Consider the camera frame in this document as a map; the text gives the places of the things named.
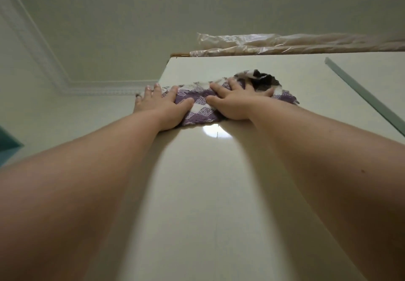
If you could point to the person's left hand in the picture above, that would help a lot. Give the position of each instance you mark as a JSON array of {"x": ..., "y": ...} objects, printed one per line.
[{"x": 158, "y": 108}]

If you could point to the person's right hand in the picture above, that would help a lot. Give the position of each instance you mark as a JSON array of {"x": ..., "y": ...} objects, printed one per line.
[{"x": 235, "y": 105}]

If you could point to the person's right little finger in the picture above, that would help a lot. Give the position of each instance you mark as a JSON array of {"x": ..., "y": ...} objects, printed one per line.
[{"x": 267, "y": 92}]

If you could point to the person's right thumb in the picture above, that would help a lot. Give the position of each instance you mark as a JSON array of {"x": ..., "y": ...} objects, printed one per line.
[{"x": 213, "y": 102}]

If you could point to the person's left thumb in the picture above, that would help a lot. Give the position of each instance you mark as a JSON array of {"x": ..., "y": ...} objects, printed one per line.
[{"x": 185, "y": 105}]

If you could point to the person's left middle finger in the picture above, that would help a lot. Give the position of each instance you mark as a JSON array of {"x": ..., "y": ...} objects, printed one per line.
[{"x": 157, "y": 90}]

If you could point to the person's left little finger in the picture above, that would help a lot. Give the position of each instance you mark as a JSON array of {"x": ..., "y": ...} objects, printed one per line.
[{"x": 138, "y": 98}]

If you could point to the person's right middle finger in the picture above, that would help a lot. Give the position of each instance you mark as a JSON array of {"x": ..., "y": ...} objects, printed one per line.
[{"x": 235, "y": 84}]

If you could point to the purple white checkered cloth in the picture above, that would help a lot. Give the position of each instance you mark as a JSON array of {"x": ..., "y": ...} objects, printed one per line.
[{"x": 199, "y": 103}]

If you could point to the person's right forearm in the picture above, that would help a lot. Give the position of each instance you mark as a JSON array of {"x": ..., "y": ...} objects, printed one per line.
[{"x": 332, "y": 163}]

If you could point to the person's left forearm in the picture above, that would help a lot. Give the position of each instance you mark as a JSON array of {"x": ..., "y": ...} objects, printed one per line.
[{"x": 79, "y": 182}]

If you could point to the brown wooden stick end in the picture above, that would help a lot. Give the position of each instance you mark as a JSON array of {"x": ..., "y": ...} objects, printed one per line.
[{"x": 178, "y": 55}]

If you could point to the plastic-wrapped roll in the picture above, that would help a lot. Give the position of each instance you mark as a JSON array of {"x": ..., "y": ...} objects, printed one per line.
[
  {"x": 284, "y": 39},
  {"x": 284, "y": 50}
]

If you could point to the pale green edge strip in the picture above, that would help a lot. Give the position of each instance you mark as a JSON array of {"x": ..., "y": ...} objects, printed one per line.
[{"x": 364, "y": 94}]

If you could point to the white glossy cabinet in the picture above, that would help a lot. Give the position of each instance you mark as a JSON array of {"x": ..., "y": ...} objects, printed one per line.
[{"x": 221, "y": 201}]

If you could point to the white crown moulding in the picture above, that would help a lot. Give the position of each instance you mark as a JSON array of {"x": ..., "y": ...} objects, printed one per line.
[{"x": 41, "y": 56}]

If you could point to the teal panel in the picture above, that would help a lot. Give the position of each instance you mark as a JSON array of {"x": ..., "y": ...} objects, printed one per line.
[{"x": 8, "y": 146}]

